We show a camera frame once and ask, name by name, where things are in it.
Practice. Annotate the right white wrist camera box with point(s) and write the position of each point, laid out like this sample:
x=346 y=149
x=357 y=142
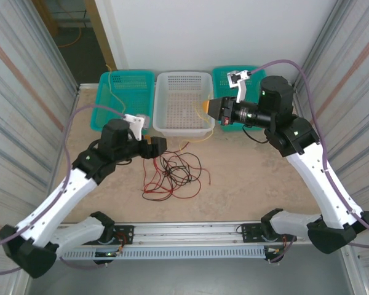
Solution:
x=241 y=80

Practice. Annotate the wooden door frame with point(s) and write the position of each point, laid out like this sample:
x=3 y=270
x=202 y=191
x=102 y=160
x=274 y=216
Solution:
x=103 y=33

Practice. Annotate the teal plastic basket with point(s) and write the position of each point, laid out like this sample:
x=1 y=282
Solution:
x=221 y=83
x=135 y=98

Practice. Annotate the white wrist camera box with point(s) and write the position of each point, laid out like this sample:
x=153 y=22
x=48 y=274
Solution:
x=135 y=121
x=241 y=80

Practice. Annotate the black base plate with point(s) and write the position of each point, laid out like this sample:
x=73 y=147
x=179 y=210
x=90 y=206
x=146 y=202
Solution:
x=124 y=235
x=250 y=230

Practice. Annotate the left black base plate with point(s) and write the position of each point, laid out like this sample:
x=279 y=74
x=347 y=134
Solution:
x=124 y=235

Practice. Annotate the aluminium mounting rail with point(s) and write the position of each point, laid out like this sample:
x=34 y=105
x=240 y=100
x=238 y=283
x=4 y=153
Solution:
x=187 y=229

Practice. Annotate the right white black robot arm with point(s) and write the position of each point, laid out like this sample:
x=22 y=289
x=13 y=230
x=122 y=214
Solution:
x=323 y=187

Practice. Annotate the white plastic basket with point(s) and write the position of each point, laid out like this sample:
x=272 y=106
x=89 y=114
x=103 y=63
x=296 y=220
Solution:
x=178 y=104

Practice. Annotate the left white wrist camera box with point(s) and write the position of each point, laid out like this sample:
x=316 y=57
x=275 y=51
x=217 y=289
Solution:
x=135 y=121

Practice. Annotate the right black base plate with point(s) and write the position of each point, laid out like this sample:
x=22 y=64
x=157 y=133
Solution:
x=250 y=230

